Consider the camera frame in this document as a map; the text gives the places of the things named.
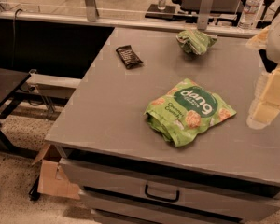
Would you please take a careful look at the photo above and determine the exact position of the black drawer handle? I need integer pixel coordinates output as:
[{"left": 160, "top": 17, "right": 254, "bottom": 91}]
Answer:
[{"left": 144, "top": 185, "right": 180, "bottom": 203}]

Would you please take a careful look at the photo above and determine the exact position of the black flat mat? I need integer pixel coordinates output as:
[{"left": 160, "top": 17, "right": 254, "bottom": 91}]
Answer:
[{"left": 145, "top": 4, "right": 175, "bottom": 20}]

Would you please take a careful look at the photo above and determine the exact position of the grey drawer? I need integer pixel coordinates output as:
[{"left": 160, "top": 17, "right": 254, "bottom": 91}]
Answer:
[
  {"left": 78, "top": 189, "right": 250, "bottom": 224},
  {"left": 60, "top": 158, "right": 280, "bottom": 222}
]

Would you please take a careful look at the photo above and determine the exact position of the black cable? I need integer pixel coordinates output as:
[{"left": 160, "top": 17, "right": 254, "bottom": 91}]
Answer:
[{"left": 10, "top": 8, "right": 24, "bottom": 67}]

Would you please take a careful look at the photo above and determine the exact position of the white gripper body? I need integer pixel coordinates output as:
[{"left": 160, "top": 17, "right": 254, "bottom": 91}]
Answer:
[{"left": 266, "top": 13, "right": 280, "bottom": 64}]

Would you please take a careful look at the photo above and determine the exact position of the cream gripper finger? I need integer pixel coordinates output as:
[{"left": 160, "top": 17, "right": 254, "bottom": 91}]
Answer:
[
  {"left": 246, "top": 26, "right": 269, "bottom": 50},
  {"left": 246, "top": 64, "right": 280, "bottom": 130}
]

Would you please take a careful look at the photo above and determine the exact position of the brown cardboard box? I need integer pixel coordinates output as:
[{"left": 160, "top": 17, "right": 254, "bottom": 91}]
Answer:
[{"left": 32, "top": 144, "right": 80, "bottom": 200}]

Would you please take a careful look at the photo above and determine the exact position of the black side table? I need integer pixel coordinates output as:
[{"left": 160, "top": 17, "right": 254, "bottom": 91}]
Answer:
[{"left": 0, "top": 68, "right": 30, "bottom": 155}]

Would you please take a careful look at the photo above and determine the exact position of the green rice chip bag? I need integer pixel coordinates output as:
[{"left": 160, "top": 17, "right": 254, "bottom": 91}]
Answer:
[{"left": 145, "top": 78, "right": 236, "bottom": 147}]

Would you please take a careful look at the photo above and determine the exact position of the green jalapeno chip bag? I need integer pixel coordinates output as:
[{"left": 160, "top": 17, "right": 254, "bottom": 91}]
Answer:
[{"left": 176, "top": 29, "right": 217, "bottom": 55}]

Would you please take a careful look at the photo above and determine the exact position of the near clear water bottle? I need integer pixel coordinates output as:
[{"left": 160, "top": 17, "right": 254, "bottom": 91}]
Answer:
[{"left": 238, "top": 0, "right": 262, "bottom": 29}]

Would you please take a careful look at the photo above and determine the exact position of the dark brown snack bar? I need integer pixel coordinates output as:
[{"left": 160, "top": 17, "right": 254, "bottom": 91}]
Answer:
[{"left": 116, "top": 45, "right": 143, "bottom": 69}]

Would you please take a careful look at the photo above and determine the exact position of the grey top drawer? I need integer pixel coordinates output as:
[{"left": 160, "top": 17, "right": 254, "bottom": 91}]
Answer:
[{"left": 60, "top": 158, "right": 280, "bottom": 222}]

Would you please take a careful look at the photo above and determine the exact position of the grey metal rail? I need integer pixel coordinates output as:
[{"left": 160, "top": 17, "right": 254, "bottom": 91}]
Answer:
[{"left": 0, "top": 11, "right": 260, "bottom": 38}]

